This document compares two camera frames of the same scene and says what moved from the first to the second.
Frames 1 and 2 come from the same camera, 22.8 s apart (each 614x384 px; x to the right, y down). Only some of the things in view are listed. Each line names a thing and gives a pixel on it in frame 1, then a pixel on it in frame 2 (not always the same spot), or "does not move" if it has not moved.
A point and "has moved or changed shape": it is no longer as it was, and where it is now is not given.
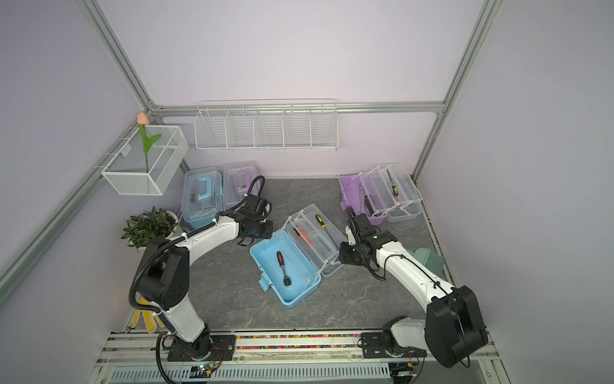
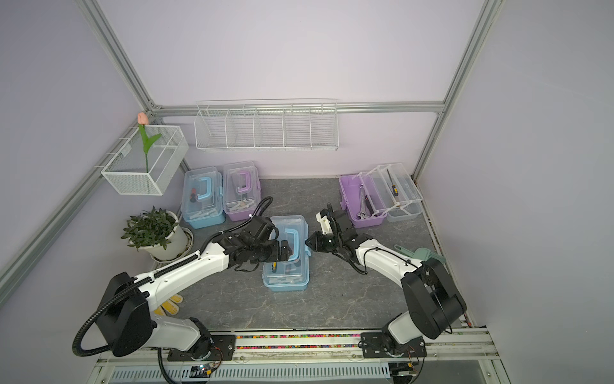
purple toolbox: (241, 178) does not move
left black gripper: (268, 234) to (276, 255)
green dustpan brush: (433, 261) does not move
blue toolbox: (201, 195) does not move
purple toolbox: (384, 191) does not move
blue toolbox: (293, 260) has moved or changed shape
